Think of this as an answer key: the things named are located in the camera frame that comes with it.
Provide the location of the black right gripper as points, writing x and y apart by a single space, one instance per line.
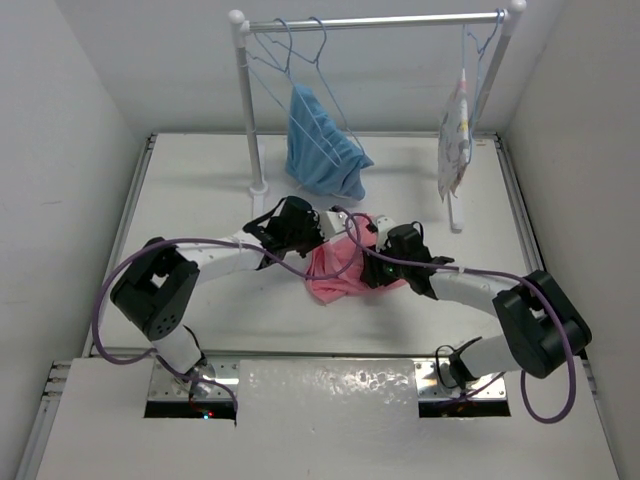
372 271

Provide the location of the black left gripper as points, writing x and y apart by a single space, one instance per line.
313 220

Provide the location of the pink t shirt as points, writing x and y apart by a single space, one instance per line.
336 268

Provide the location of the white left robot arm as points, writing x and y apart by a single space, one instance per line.
155 289

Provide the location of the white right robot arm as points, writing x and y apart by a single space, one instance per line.
540 325

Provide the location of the blue t shirt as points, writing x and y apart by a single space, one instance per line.
320 157

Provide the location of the blue hanger holding blue shirt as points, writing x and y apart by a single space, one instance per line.
316 64

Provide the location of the white patterned garment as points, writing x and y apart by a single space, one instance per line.
454 139

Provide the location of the white metal clothes rack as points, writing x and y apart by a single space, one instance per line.
270 43

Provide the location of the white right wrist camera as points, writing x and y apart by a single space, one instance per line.
383 225

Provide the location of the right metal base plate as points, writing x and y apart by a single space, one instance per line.
490 387

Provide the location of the metal base plate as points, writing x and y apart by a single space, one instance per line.
216 382
490 387

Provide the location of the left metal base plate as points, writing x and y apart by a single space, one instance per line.
216 382

